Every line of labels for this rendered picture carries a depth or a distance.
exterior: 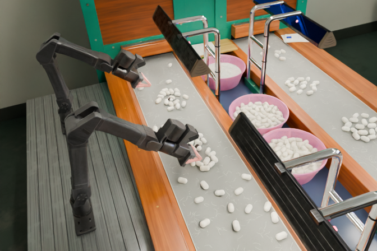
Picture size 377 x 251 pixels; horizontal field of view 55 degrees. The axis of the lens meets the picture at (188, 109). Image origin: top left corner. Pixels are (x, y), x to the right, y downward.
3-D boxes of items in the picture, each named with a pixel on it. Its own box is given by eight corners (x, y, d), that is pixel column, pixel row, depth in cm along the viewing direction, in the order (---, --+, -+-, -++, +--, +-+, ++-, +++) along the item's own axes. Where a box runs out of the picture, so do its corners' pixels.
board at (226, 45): (184, 61, 204) (184, 59, 203) (176, 50, 216) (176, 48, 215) (237, 50, 211) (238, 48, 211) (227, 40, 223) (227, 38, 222)
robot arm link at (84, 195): (83, 175, 131) (67, 179, 129) (86, 192, 124) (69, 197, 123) (87, 186, 135) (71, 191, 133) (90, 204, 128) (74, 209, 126)
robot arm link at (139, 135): (155, 127, 131) (79, 95, 113) (163, 142, 124) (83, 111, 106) (137, 152, 134) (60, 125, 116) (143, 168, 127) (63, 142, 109)
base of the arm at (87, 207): (84, 176, 138) (65, 181, 136) (91, 215, 123) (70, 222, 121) (88, 190, 143) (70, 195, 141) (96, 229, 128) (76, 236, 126)
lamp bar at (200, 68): (191, 78, 136) (190, 61, 132) (152, 19, 184) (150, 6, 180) (211, 73, 138) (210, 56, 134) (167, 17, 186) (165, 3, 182)
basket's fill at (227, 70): (209, 94, 190) (209, 85, 187) (195, 74, 208) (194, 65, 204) (248, 85, 195) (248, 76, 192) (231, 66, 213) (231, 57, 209)
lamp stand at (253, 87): (261, 102, 183) (267, 18, 157) (244, 83, 199) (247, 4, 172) (294, 94, 187) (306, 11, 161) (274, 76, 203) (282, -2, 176)
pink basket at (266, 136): (276, 200, 133) (279, 182, 127) (244, 154, 154) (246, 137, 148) (338, 180, 139) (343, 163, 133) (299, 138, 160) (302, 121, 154)
